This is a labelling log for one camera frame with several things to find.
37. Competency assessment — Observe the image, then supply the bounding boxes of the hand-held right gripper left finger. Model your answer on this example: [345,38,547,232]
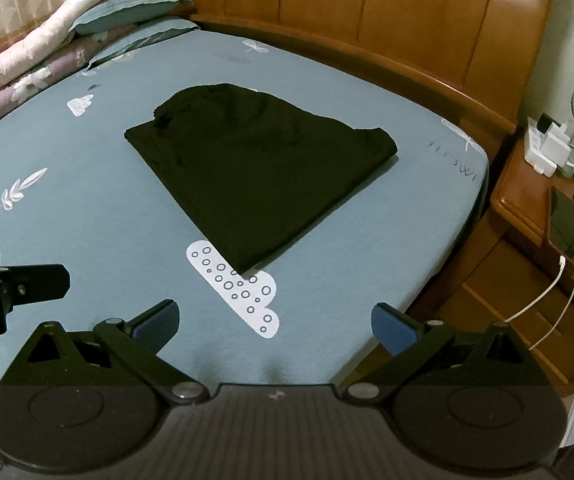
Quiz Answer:
[4,299,212,406]

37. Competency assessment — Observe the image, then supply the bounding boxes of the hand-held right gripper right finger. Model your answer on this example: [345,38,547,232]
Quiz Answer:
[342,301,555,406]

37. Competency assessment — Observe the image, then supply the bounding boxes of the black drawstring pants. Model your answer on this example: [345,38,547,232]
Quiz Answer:
[124,83,399,277]

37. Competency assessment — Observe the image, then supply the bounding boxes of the blue floral bed sheet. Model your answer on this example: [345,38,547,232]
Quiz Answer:
[0,29,490,480]

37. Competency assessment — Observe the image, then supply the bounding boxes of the wooden nightstand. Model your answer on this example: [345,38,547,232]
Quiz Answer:
[407,122,574,387]

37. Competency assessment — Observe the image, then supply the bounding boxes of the black smartphone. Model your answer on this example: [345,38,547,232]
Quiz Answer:
[548,186,574,262]

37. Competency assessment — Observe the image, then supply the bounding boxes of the pink floral quilt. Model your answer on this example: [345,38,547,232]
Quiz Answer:
[0,0,132,106]

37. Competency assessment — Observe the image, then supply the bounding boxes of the white power adapter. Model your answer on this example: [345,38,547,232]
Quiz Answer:
[541,122,574,163]

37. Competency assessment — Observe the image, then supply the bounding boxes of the wooden headboard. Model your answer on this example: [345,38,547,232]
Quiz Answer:
[134,0,560,171]

